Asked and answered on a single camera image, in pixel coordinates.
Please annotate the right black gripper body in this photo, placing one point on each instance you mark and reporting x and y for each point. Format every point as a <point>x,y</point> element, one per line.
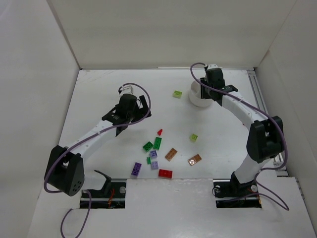
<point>206,91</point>

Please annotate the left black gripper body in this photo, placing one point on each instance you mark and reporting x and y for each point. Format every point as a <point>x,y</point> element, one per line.
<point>139,112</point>

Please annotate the dark green square lego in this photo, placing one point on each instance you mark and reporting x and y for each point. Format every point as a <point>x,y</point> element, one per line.
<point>148,146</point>

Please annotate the small lime green lego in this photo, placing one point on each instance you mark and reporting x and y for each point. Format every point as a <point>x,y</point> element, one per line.
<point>193,137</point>

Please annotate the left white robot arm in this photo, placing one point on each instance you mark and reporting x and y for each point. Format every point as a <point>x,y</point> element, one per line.
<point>65,169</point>

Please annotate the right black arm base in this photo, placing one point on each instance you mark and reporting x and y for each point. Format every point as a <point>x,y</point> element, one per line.
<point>229,193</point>

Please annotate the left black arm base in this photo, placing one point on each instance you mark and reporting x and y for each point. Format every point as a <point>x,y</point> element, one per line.
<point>103,192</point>

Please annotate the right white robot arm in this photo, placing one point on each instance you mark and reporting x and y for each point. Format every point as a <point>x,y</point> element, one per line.
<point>264,140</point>

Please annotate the white round divided container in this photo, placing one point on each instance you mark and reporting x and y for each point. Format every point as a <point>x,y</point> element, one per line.
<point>195,96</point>

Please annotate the light purple lego brick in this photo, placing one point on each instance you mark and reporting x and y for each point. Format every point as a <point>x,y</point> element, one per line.
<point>153,154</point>

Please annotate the dark purple lego brick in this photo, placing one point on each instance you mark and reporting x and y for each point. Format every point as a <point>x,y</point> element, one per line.
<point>136,169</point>

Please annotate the pale lavender lego brick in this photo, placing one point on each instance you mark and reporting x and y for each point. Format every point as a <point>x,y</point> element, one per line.
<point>154,165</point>

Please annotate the red rectangular lego brick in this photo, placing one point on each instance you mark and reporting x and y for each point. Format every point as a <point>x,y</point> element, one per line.
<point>165,174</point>

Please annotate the brown orange lego plate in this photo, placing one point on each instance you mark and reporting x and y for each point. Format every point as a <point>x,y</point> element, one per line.
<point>195,159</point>

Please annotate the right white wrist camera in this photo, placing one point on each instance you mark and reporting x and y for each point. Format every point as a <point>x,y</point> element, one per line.
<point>210,66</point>

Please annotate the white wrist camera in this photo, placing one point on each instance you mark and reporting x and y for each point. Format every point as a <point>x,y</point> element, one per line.
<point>210,66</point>
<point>127,89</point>

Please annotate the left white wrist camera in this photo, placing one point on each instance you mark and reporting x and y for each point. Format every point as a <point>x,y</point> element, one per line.
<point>127,89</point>

